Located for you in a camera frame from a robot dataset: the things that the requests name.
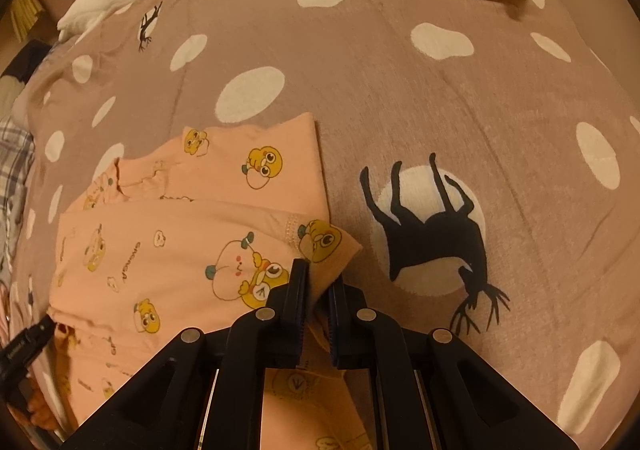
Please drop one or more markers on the large grey plaid pillow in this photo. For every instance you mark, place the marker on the large grey plaid pillow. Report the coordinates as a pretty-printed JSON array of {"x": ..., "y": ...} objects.
[{"x": 12, "y": 160}]

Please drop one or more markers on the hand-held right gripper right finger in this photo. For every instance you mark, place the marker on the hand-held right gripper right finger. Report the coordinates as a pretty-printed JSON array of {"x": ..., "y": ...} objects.
[{"x": 338, "y": 330}]

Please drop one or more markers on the straw fringe hanging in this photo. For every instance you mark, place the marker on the straw fringe hanging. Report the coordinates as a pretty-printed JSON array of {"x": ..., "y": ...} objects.
[{"x": 25, "y": 13}]

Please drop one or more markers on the dark brown cushion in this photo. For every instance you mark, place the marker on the dark brown cushion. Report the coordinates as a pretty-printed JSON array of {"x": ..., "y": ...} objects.
[{"x": 25, "y": 61}]

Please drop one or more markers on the beige headboard cushion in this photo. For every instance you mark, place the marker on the beige headboard cushion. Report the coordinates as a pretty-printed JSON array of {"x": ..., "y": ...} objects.
[{"x": 10, "y": 98}]

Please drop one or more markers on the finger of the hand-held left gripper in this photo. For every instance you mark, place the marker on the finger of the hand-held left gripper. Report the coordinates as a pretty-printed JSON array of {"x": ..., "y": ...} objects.
[{"x": 42, "y": 328}]

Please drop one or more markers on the pink printed baby onesie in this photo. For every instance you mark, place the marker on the pink printed baby onesie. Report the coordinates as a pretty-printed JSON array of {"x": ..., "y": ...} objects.
[{"x": 175, "y": 230}]

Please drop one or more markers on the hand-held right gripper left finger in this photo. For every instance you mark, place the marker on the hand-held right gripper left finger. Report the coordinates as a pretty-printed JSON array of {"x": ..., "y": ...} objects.
[{"x": 299, "y": 325}]

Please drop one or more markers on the brown polka dot blanket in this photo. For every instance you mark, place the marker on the brown polka dot blanket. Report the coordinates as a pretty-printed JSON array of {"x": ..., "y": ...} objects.
[{"x": 400, "y": 105}]

